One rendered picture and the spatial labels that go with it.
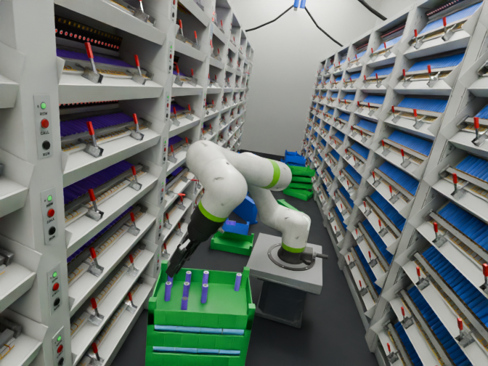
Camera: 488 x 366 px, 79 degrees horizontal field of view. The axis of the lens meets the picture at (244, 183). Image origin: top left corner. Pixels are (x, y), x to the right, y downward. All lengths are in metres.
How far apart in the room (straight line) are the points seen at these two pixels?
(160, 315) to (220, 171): 0.44
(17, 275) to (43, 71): 0.41
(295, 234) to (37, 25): 1.25
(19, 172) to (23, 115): 0.11
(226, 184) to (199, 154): 0.13
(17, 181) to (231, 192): 0.44
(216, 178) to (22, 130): 0.41
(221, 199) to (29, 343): 0.54
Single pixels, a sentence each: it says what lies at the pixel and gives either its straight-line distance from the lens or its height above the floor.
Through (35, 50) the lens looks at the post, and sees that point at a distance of 0.69.
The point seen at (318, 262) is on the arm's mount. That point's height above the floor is 0.34.
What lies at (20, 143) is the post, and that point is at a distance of 0.68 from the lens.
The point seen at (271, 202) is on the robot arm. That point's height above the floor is 0.62.
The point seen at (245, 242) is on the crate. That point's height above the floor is 0.00.
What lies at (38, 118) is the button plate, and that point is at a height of 1.04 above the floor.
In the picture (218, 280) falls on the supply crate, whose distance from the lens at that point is 1.10.
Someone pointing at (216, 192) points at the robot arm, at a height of 0.89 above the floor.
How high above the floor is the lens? 1.16
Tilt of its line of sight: 18 degrees down
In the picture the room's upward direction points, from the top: 9 degrees clockwise
